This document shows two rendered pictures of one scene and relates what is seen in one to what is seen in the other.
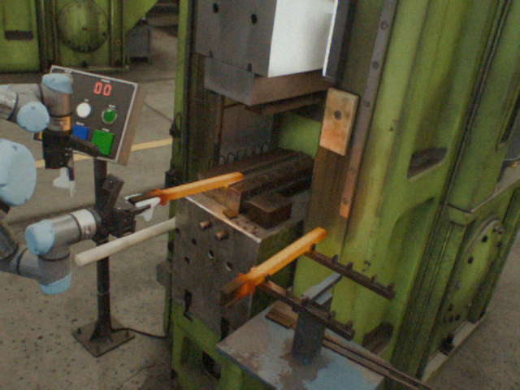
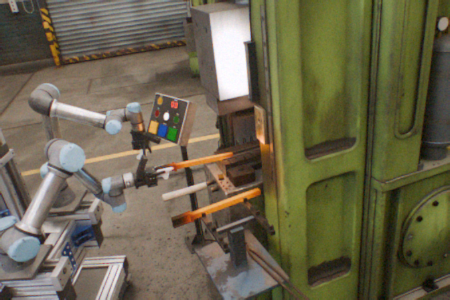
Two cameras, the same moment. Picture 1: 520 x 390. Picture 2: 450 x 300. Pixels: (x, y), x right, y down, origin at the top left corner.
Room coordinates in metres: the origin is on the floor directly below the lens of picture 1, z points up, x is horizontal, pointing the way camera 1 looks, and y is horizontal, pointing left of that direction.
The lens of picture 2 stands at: (-0.07, -0.96, 2.01)
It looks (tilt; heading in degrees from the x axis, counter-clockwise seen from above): 27 degrees down; 33
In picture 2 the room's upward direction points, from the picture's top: 7 degrees counter-clockwise
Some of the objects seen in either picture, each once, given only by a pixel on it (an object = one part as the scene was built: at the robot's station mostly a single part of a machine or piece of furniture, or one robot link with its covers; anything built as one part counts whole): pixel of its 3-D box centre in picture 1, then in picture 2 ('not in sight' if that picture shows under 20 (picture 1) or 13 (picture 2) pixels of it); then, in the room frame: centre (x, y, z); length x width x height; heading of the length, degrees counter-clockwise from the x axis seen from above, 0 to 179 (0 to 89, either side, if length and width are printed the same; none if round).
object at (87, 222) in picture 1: (83, 226); (128, 180); (1.12, 0.43, 1.01); 0.08 x 0.05 x 0.08; 51
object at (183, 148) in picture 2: (101, 234); (189, 183); (1.81, 0.62, 0.54); 0.04 x 0.04 x 1.08; 51
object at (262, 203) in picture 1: (270, 210); (242, 175); (1.46, -0.04, 0.95); 0.12 x 0.08 x 0.06; 141
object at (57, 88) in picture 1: (56, 95); (134, 113); (1.44, 0.61, 1.23); 0.09 x 0.08 x 0.11; 126
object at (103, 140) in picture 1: (102, 142); (173, 134); (1.67, 0.56, 1.01); 0.07 x 0.05 x 0.07; 76
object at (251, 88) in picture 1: (275, 72); (248, 92); (1.69, 0.01, 1.32); 0.42 x 0.20 x 0.10; 141
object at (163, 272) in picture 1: (168, 274); not in sight; (1.84, 0.34, 0.36); 0.09 x 0.07 x 0.12; 51
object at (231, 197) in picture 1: (261, 174); (254, 153); (1.69, 0.01, 0.96); 0.42 x 0.20 x 0.09; 141
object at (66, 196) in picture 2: not in sight; (59, 193); (1.04, 0.94, 0.87); 0.15 x 0.15 x 0.10
